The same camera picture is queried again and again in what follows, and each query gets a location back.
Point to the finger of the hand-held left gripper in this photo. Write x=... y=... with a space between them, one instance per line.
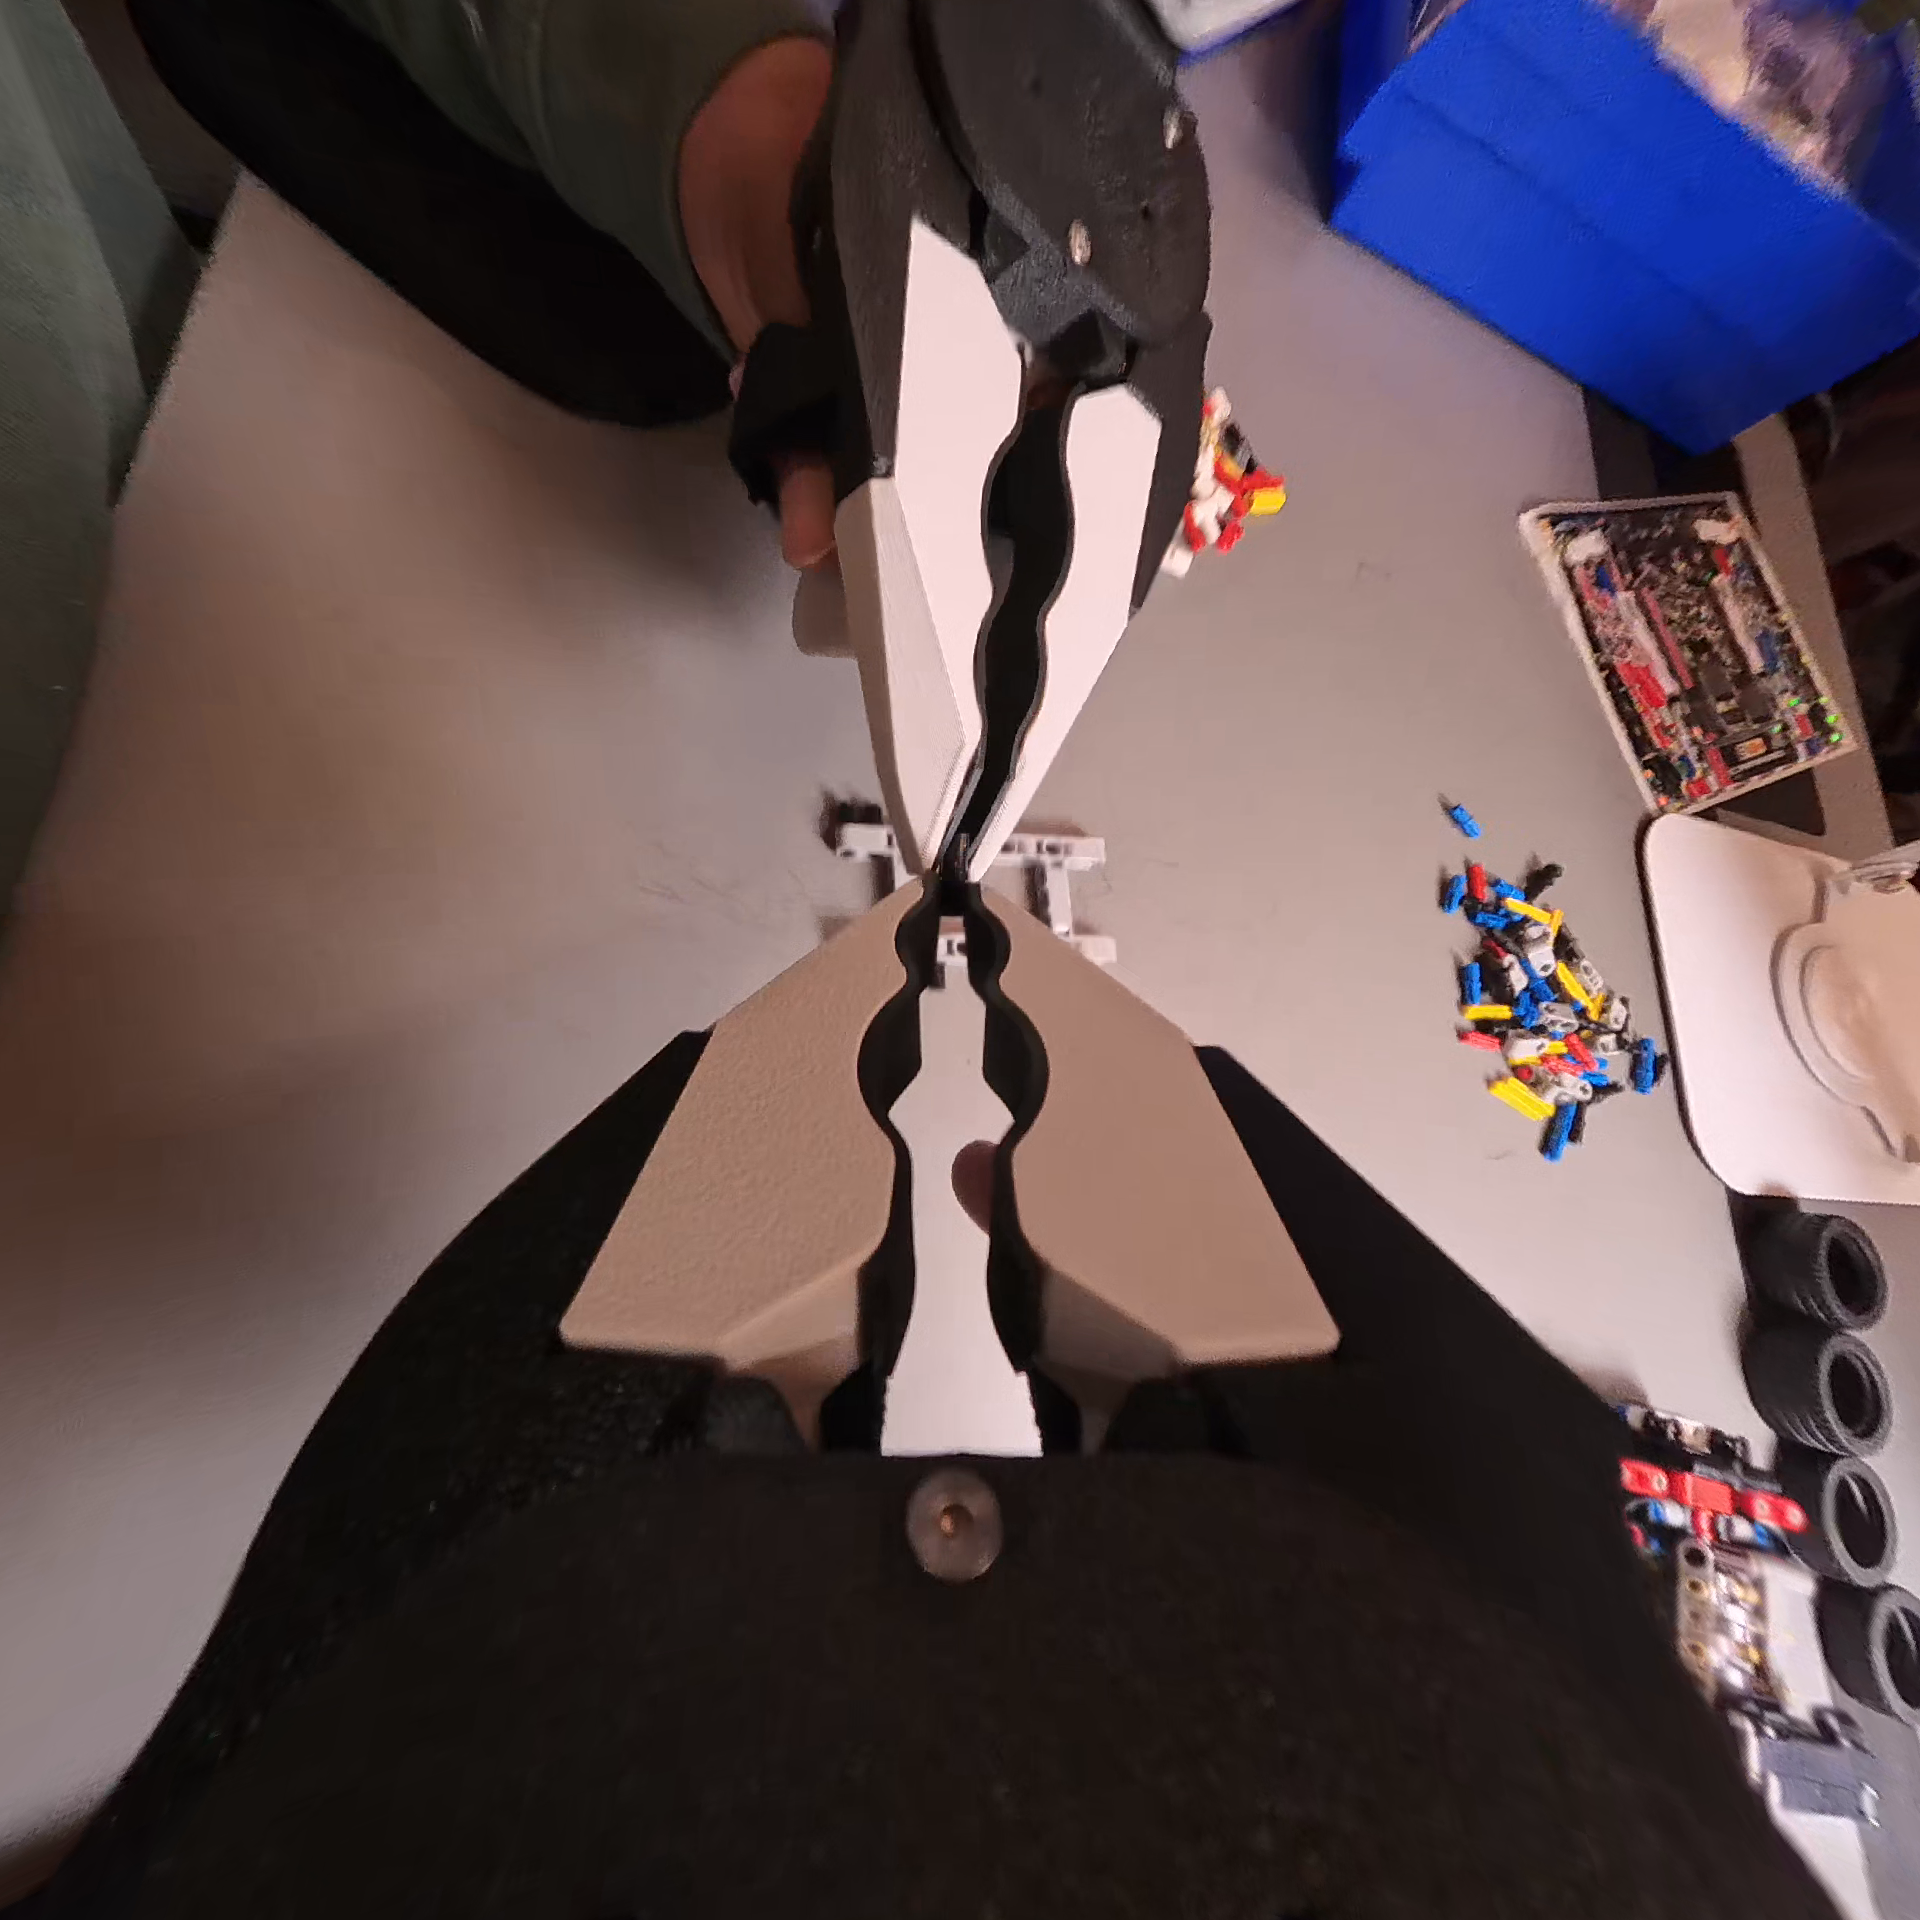
x=1113 y=509
x=940 y=388

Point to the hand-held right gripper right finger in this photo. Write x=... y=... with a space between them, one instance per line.
x=1171 y=1201

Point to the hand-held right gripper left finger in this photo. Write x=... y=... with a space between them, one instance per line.
x=736 y=1183

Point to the grey lego frame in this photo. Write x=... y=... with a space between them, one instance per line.
x=1048 y=886

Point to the black lego pin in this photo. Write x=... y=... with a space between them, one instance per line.
x=954 y=877
x=840 y=821

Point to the pile of blue lego pieces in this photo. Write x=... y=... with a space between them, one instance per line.
x=1544 y=991

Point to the pile of red lego pieces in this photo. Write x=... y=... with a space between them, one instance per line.
x=1222 y=477

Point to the single blue lego pin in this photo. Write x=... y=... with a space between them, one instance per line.
x=1462 y=818

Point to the shiny lego sticker sheet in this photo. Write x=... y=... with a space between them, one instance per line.
x=1698 y=659

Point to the partly built lego vehicle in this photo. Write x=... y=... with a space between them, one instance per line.
x=1724 y=1576

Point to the black lego tyres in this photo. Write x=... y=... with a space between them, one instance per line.
x=1831 y=1380

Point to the person's right hand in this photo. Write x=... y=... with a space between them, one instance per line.
x=978 y=1183

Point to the person's left hand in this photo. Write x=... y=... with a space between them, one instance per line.
x=747 y=182

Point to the blue plastic bin with bags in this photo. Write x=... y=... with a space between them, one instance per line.
x=1620 y=193

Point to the clear plastic bags of parts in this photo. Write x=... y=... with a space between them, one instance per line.
x=1769 y=74

